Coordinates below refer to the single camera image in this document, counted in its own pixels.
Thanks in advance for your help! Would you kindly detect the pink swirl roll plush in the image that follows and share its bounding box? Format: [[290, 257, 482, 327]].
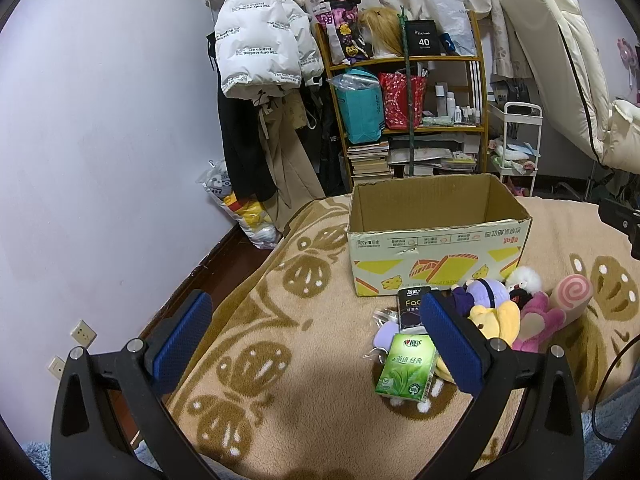
[[549, 274, 593, 327]]

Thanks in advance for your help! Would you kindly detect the pink plush toy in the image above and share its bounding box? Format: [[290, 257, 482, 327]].
[[512, 292, 566, 353]]

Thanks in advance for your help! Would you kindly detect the yellow plush toy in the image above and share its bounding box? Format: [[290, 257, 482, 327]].
[[427, 296, 521, 384]]

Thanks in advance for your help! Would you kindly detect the green tissue pack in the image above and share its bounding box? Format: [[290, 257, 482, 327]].
[[375, 334, 438, 402]]

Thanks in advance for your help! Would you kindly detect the purple haired plush doll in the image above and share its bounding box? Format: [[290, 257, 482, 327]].
[[450, 278, 510, 318]]

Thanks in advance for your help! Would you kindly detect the black Face tissue pack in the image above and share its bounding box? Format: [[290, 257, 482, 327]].
[[397, 286, 431, 335]]

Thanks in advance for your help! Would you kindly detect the white fluffy plush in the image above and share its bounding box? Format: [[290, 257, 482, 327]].
[[504, 266, 542, 309]]

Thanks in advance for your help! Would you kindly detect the white utility cart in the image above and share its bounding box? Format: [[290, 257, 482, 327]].
[[489, 101, 544, 196]]

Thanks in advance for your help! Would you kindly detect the beige patterned fleece blanket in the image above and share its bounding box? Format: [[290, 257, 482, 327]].
[[168, 195, 639, 479]]

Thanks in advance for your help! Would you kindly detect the open cardboard box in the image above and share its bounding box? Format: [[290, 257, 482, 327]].
[[347, 174, 532, 297]]

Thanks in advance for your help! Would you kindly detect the wooden shelf unit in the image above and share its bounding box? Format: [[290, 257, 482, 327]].
[[316, 11, 488, 176]]

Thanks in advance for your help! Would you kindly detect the plastic bag of toys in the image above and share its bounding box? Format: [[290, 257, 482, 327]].
[[196, 160, 281, 250]]

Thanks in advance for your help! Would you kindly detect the stack of books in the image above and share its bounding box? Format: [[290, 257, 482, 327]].
[[347, 141, 394, 184]]

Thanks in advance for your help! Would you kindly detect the red patterned bag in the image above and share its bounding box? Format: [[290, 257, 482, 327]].
[[378, 73, 427, 130]]

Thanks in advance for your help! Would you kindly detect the black box marked 40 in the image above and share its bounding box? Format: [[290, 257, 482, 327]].
[[406, 20, 440, 56]]

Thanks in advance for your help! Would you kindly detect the teal bag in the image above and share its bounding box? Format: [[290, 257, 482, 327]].
[[329, 68, 384, 144]]

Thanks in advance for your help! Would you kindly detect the green metal pole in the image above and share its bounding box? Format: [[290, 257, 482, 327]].
[[398, 6, 415, 177]]

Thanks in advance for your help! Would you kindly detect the beige hanging coat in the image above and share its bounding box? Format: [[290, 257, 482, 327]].
[[258, 98, 326, 233]]

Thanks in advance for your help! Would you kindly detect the blonde wig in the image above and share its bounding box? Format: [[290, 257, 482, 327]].
[[359, 6, 402, 58]]

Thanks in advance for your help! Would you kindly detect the white puffer jacket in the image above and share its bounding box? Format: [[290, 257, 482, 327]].
[[215, 0, 323, 103]]

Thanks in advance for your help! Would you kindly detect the wall socket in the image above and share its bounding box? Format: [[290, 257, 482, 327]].
[[70, 320, 98, 348]]

